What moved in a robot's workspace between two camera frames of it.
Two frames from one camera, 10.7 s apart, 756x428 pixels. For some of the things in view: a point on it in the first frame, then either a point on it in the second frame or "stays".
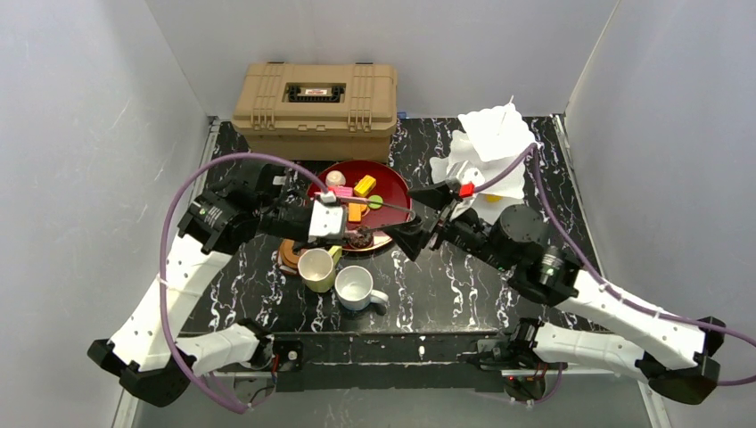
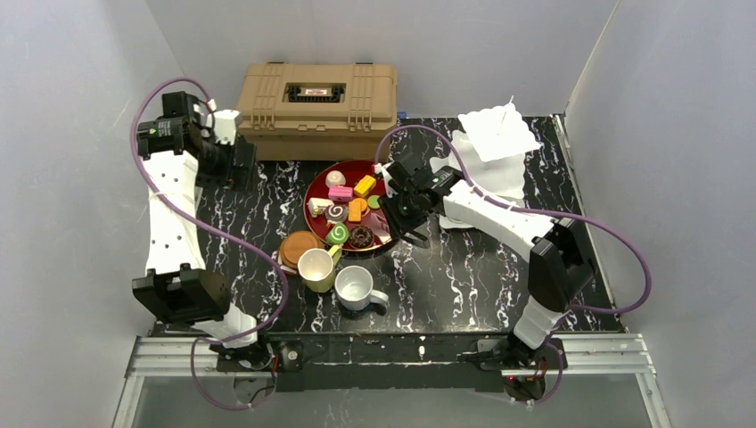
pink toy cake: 341,191 stays
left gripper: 298,221 to 241,163
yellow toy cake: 365,185 stays
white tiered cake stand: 492,137 stays
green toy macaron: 376,201 stays
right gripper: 440,218 to 405,209
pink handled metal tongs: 369,201 to 381,226
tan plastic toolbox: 317,111 stays
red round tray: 375,195 stays
